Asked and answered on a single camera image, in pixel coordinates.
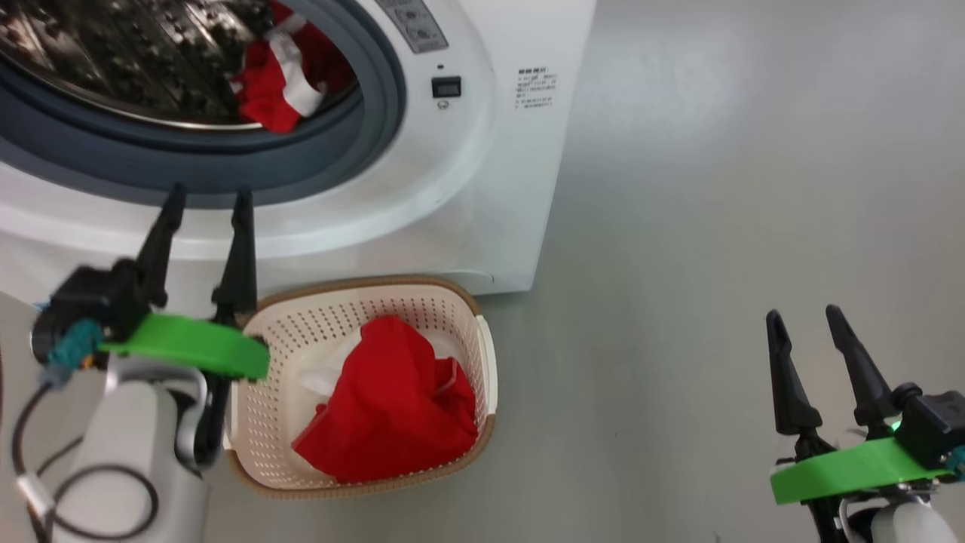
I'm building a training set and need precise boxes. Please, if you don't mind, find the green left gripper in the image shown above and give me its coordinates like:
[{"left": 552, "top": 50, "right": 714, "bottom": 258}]
[{"left": 98, "top": 183, "right": 271, "bottom": 465}]

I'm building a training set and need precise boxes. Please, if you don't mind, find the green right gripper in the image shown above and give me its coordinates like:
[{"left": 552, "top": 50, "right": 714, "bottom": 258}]
[{"left": 765, "top": 304, "right": 952, "bottom": 543}]

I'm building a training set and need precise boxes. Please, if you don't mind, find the red garment with white stripe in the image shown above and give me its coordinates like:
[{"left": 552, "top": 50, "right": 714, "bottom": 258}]
[{"left": 230, "top": 0, "right": 355, "bottom": 135}]

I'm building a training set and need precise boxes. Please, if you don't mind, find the washing machine drum opening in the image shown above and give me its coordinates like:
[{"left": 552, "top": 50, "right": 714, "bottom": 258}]
[{"left": 0, "top": 0, "right": 363, "bottom": 130}]

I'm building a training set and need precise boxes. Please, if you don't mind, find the cream perforated basket brown rim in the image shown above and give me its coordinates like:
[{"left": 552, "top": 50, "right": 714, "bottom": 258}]
[{"left": 224, "top": 275, "right": 498, "bottom": 500}]

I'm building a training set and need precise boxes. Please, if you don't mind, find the white front-load washing machine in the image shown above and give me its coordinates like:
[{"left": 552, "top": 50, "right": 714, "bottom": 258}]
[{"left": 0, "top": 0, "right": 598, "bottom": 310}]

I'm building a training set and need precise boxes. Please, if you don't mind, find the round white filter cover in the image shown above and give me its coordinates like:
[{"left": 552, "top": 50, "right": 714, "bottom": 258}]
[{"left": 441, "top": 269, "right": 495, "bottom": 289}]

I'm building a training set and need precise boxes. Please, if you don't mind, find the black text warning label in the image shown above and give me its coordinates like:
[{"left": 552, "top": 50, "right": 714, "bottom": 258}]
[{"left": 515, "top": 67, "right": 559, "bottom": 109}]

